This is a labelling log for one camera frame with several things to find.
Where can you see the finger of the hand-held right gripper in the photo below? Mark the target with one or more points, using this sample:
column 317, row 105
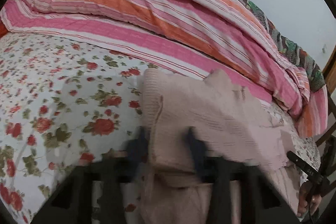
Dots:
column 304, row 165

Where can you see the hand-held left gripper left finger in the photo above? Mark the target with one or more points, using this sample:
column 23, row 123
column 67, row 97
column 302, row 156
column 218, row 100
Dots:
column 138, row 146

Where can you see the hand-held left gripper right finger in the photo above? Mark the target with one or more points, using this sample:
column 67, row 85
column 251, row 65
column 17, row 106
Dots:
column 195, row 153

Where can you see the pink knit sweater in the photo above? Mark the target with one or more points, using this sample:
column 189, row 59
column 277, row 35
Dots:
column 210, row 113

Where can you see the person's right hand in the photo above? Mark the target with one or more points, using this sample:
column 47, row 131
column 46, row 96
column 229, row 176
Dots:
column 305, row 200

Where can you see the floral bedsheet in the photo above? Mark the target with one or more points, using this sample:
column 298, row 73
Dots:
column 57, row 98

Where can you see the brown wooden furniture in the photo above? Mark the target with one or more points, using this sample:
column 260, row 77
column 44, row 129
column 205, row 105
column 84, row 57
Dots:
column 330, row 66

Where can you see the multicoloured patterned blanket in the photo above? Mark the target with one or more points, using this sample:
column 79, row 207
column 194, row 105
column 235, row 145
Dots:
column 286, row 37

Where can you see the pink orange striped quilt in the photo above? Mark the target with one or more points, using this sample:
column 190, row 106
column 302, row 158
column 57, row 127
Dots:
column 157, row 14

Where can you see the red orange pillow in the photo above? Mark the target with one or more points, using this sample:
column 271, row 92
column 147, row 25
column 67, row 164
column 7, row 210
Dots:
column 2, row 29

